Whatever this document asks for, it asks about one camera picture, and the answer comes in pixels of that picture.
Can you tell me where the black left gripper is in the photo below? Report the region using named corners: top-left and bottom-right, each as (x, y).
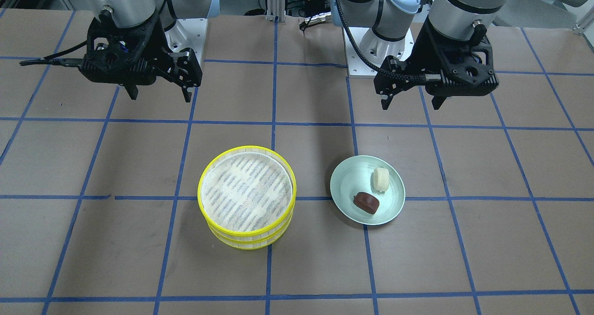
top-left (374, 22), bottom-right (499, 110)

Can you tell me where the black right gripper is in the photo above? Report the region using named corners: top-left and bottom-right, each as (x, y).
top-left (79, 16), bottom-right (202, 103)

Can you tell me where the white steamed bun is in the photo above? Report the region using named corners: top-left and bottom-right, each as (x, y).
top-left (372, 167), bottom-right (390, 192)

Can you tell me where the brown steamed bun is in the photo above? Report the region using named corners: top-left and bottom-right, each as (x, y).
top-left (353, 192), bottom-right (380, 214)

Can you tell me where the yellow steamer layer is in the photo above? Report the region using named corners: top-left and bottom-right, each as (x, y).
top-left (197, 146), bottom-right (297, 237)
top-left (207, 212), bottom-right (293, 250)

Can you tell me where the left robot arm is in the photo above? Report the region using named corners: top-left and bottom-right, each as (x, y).
top-left (330, 0), bottom-right (507, 110)

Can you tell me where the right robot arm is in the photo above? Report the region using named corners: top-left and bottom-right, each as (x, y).
top-left (78, 0), bottom-right (220, 102)

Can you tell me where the light green plate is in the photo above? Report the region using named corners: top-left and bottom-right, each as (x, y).
top-left (329, 155), bottom-right (407, 225)

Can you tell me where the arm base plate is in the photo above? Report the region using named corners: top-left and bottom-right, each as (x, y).
top-left (343, 27), bottom-right (414, 78)
top-left (165, 18), bottom-right (209, 65)

